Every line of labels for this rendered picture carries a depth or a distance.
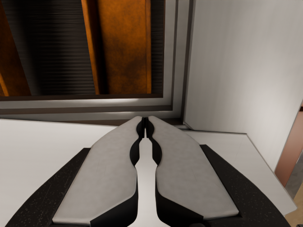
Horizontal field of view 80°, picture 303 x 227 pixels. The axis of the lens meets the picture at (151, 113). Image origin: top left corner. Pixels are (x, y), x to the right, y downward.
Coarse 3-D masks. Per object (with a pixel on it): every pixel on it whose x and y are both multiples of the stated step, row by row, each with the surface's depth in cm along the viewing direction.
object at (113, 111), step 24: (168, 0) 12; (192, 0) 11; (168, 24) 13; (168, 48) 14; (168, 72) 15; (0, 96) 16; (24, 96) 16; (48, 96) 16; (72, 96) 16; (96, 96) 16; (120, 96) 16; (144, 96) 16; (168, 96) 16; (48, 120) 15; (72, 120) 15; (96, 120) 15; (120, 120) 15; (168, 120) 15
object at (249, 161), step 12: (252, 144) 15; (240, 156) 16; (252, 156) 16; (240, 168) 17; (252, 168) 17; (264, 168) 17; (252, 180) 17; (264, 180) 17; (276, 180) 17; (264, 192) 18; (276, 192) 18
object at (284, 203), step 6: (282, 192) 18; (282, 198) 19; (288, 198) 19; (276, 204) 19; (282, 204) 19; (288, 204) 19; (294, 204) 19; (282, 210) 20; (288, 210) 20; (294, 210) 20
